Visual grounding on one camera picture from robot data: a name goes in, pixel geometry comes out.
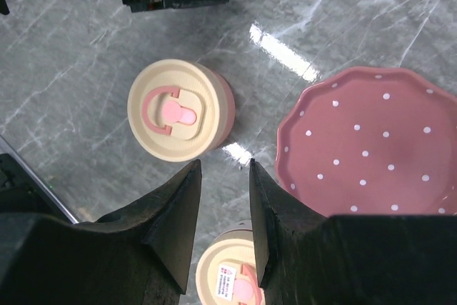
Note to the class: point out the cream lid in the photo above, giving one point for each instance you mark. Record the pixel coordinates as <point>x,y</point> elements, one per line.
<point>174,109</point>
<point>226,271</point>

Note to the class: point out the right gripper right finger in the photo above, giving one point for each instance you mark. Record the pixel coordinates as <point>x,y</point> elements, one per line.
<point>303,257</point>

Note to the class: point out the cream lunch box container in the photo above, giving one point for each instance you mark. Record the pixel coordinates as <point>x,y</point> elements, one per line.
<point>225,115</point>

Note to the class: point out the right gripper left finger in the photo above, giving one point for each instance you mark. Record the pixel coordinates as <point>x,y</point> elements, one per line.
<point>138,254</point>

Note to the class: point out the pink polka dot plate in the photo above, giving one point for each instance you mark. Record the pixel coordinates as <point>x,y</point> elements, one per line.
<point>371,141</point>

